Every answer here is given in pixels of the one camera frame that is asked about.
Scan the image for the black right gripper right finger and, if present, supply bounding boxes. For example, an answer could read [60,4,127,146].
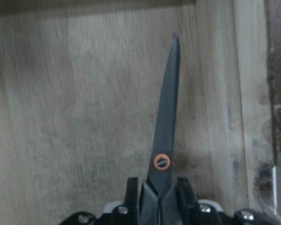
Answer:
[177,177,198,225]

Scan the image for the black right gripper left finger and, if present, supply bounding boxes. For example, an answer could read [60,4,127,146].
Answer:
[124,177,139,225]

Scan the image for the grey orange scissors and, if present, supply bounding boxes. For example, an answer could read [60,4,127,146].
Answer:
[140,34,180,225]

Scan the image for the light wooden drawer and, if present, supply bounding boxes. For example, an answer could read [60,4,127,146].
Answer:
[0,0,281,225]

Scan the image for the white drawer handle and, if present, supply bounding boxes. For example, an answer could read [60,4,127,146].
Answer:
[268,54,281,211]

